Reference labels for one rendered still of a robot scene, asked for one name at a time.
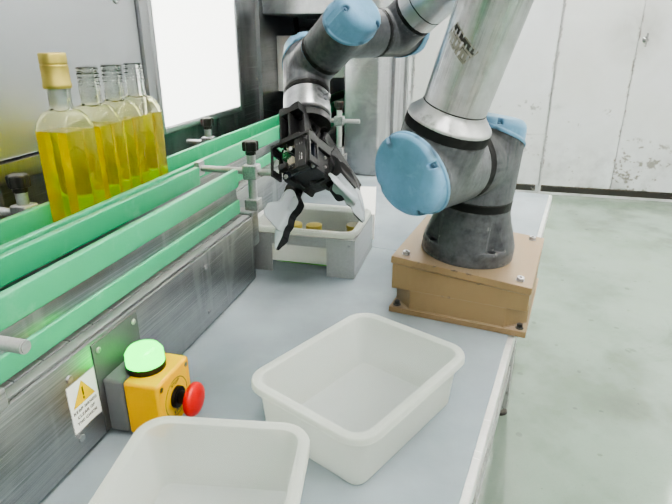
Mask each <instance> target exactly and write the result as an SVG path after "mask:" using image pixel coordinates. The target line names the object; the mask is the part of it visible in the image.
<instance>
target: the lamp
mask: <svg viewBox="0 0 672 504"><path fill-rule="evenodd" d="M124 357H125V369H126V373H127V374H128V375H130V376H132V377H138V378H142V377H149V376H152V375H155V374H157V373H159V372H160V371H162V370H163V369H164V368H165V366H166V357H165V355H164V349H163V346H162V345H161V344H160V343H159V342H157V341H155V340H140V341H137V342H135V343H133V344H131V345H130V346H129V347H128V348H127V350H126V352H125V354H124Z"/></svg>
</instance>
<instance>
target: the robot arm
mask: <svg viewBox="0 0 672 504"><path fill-rule="evenodd" d="M533 2H534V0H394V1H393V2H392V3H391V4H390V5H389V6H387V7H386V8H379V7H377V6H376V5H375V3H374V2H373V1H372V0H334V1H332V2H331V3H330V4H329V5H328V6H327V7H326V9H325V10H324V13H323V14H322V15H321V17H320V18H319V19H318V20H317V22H316V23H315V24H314V25H313V27H312V28H311V29H310V30H309V32H306V31H305V32H299V33H297V34H296V35H294V36H291V37H290V38H288V40H287V41H286V43H285V45H284V49H283V57H282V69H283V90H284V97H283V108H282V109H280V110H279V143H277V144H275V145H273V146H270V150H271V177H273V178H274V179H276V180H277V181H279V182H282V173H283V180H284V181H285V182H286V183H288V184H287V185H286V187H285V190H284V193H283V195H282V197H281V199H280V200H279V201H278V202H269V203H267V204H266V206H265V208H264V215H265V217H266V218H267V219H268V220H269V221H270V222H271V223H272V225H273V226H274V227H275V236H274V245H275V249H276V250H280V249H281V248H282V247H283V246H284V245H285V244H286V243H287V242H288V241H289V235H290V232H291V231H292V230H293V228H294V224H295V220H296V218H297V217H298V216H299V215H300V214H301V212H302V210H303V208H304V203H303V201H302V199H301V196H302V192H304V193H306V194H307V195H309V196H310V197H313V196H314V194H315V193H317V192H320V191H323V190H325V189H326V190H327V191H330V192H331V194H332V195H333V197H334V198H335V200H336V201H339V202H340V201H343V200H344V201H345V204H346V205H348V206H349V207H351V209H352V212H353V214H354V215H355V216H356V217H357V219H358V220H359V221H360V222H362V223H363V222H364V221H365V210H364V203H363V198H362V195H361V192H360V187H361V183H360V181H359V180H358V178H357V177H356V175H355V174H354V172H353V171H352V169H351V167H350V166H349V164H348V163H347V161H346V160H345V158H344V157H343V155H342V154H341V152H340V151H339V149H338V148H337V146H336V145H335V143H334V141H333V140H332V138H331V137H330V135H329V134H328V132H329V131H330V128H331V122H330V120H331V106H330V98H331V95H330V84H329V83H330V80H331V79H332V78H333V77H334V76H335V75H336V74H337V73H338V72H339V71H340V70H341V69H342V68H343V67H344V66H345V65H346V64H347V63H348V61H349V60H351V59H353V58H377V57H395V58H403V57H407V56H412V55H415V54H418V53H419V52H421V51H422V50H423V49H424V48H425V46H426V43H427V41H428V40H429V36H430V32H431V31H432V30H433V29H434V28H435V27H436V26H437V25H439V24H440V23H441V22H442V21H443V20H444V19H446V18H447V17H448V16H449V15H450V14H451V13H452V14H451V17H450V20H449V23H448V26H447V29H446V32H445V35H444V38H443V41H442V44H441V47H440V50H439V53H438V56H437V59H436V62H435V65H434V68H433V71H432V74H431V77H430V80H429V83H428V86H427V89H426V92H425V95H424V96H423V97H422V98H420V99H418V100H416V101H414V102H412V103H411V104H410V105H409V107H408V109H407V112H406V115H405V119H404V121H403V124H402V128H401V131H397V132H394V133H392V134H391V135H390V136H389V137H387V138H386V139H385V140H384V141H383V142H382V143H381V144H380V146H379V148H378V151H377V154H376V159H375V172H376V178H377V181H378V183H379V184H380V186H381V191H382V193H383V194H384V196H385V197H386V199H387V200H388V201H389V202H390V203H391V204H392V205H393V206H394V207H395V208H396V209H398V210H399V211H401V212H403V213H405V214H408V215H412V216H422V215H426V214H432V216H431V218H430V220H429V222H428V224H427V226H426V228H425V230H424V233H423V240H422V247H423V249H424V251H425V252H426V253H427V254H428V255H430V256H431V257H433V258H435V259H437V260H439V261H441V262H444V263H446V264H449V265H453V266H457V267H462V268H468V269H495V268H500V267H503V266H506V265H508V264H509V263H510V262H511V261H512V258H513V254H514V249H515V243H514V235H513V228H512V221H511V208H512V203H513V198H514V194H515V189H516V184H517V179H518V174H519V169H520V164H521V160H522V155H523V150H524V147H525V146H526V141H525V139H526V133H527V125H526V123H525V122H524V121H523V120H521V119H518V118H515V117H510V116H506V115H500V114H495V113H490V112H488V111H489V109H490V106H491V104H492V101H493V99H494V97H495V94H496V92H497V89H498V87H499V84H500V82H501V80H502V77H503V75H504V72H505V70H506V68H507V65H508V63H509V60H510V58H511V55H512V53H513V51H514V48H515V46H516V43H517V41H518V39H519V36H520V34H521V31H522V29H523V26H524V24H525V22H526V19H527V17H528V14H529V12H530V10H531V7H532V5H533ZM278 147H280V148H283V150H282V152H281V151H279V150H278V149H277V148H278ZM274 157H275V158H276V159H278V160H279V165H278V170H279V173H277V172H276V171H274Z"/></svg>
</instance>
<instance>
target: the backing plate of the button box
mask: <svg viewBox="0 0 672 504"><path fill-rule="evenodd" d="M137 341H140V334H139V327H138V321H137V314H136V311H134V312H133V313H132V314H130V315H129V316H128V317H127V318H125V319H124V320H123V321H121V322H120V323H119V324H118V325H116V326H115V327H114V328H113V329H111V330H110V331H109V332H107V333H106V334H105V335H104V336H102V337H101V338H100V339H98V340H97V341H96V342H95V343H93V344H92V345H91V346H90V349H91V354H92V359H93V364H94V370H95V375H96V380H97V385H98V390H99V396H100V401H101V406H102V411H103V417H104V422H105V427H106V432H108V431H109V430H110V429H111V428H112V425H111V419H110V414H109V409H108V403H107V398H106V393H105V387H104V382H103V381H104V379H105V378H106V377H107V376H108V375H109V374H110V373H111V372H112V371H113V370H114V369H116V368H117V367H118V366H119V365H120V364H121V363H122V362H123V361H125V357H124V354H125V352H126V350H127V348H128V347H129V346H130V345H131V344H133V343H135V342H137Z"/></svg>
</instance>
